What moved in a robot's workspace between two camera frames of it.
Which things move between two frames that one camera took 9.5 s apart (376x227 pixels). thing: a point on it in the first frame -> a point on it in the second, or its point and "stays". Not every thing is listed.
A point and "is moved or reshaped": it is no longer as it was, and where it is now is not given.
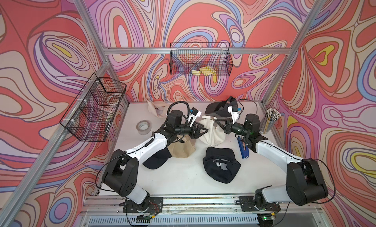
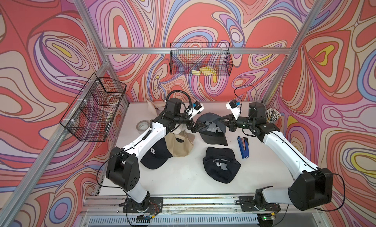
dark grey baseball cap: (220, 109) -> (214, 133)
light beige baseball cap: (215, 134) is moved or reshaped
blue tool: (244, 148) stays
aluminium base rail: (108, 211) stays
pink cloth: (156, 107) stays
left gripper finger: (202, 133) -> (198, 127)
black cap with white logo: (156, 160) stays
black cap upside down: (220, 164) stays
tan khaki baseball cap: (182, 149) stays
